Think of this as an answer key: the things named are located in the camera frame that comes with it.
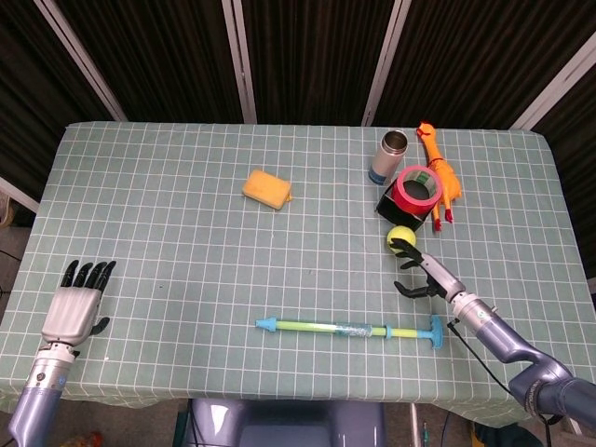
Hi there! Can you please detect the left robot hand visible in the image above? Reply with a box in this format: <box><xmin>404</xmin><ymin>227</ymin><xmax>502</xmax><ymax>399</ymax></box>
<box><xmin>40</xmin><ymin>260</ymin><xmax>117</xmax><ymax>346</ymax></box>

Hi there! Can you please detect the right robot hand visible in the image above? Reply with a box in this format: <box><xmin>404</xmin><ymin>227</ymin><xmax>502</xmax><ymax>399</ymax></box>
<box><xmin>389</xmin><ymin>237</ymin><xmax>467</xmax><ymax>306</ymax></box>

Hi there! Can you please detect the yellow tennis ball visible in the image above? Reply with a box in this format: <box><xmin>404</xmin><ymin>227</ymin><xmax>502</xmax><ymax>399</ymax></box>
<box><xmin>386</xmin><ymin>225</ymin><xmax>417</xmax><ymax>256</ymax></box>

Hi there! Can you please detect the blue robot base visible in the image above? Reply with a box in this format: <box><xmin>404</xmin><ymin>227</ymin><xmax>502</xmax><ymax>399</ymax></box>
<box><xmin>188</xmin><ymin>398</ymin><xmax>387</xmax><ymax>447</ymax></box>

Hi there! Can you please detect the black open box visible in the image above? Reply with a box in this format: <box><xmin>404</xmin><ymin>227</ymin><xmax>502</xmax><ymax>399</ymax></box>
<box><xmin>375</xmin><ymin>183</ymin><xmax>432</xmax><ymax>237</ymax></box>

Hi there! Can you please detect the red tape roll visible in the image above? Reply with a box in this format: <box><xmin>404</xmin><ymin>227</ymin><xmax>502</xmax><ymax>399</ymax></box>
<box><xmin>390</xmin><ymin>165</ymin><xmax>441</xmax><ymax>217</ymax></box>

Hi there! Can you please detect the blue green water pump toy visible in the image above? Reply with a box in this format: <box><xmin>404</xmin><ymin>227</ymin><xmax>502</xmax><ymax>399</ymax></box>
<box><xmin>255</xmin><ymin>314</ymin><xmax>445</xmax><ymax>351</ymax></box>

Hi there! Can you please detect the orange rubber chicken toy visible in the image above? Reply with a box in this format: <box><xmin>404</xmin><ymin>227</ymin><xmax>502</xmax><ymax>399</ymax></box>
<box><xmin>415</xmin><ymin>121</ymin><xmax>463</xmax><ymax>232</ymax></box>

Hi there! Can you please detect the steel thermos bottle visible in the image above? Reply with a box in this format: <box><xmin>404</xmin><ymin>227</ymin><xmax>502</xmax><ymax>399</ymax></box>
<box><xmin>369</xmin><ymin>129</ymin><xmax>409</xmax><ymax>186</ymax></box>

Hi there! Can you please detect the green checkered tablecloth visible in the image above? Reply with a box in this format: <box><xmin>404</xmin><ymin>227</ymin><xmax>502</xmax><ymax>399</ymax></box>
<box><xmin>0</xmin><ymin>121</ymin><xmax>596</xmax><ymax>429</ymax></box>

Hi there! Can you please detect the yellow sponge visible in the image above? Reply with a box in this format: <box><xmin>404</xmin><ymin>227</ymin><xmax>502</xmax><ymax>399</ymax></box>
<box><xmin>241</xmin><ymin>169</ymin><xmax>294</xmax><ymax>211</ymax></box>

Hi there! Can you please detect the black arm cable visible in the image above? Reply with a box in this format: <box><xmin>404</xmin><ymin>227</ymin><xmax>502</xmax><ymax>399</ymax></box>
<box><xmin>446</xmin><ymin>318</ymin><xmax>564</xmax><ymax>447</ymax></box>

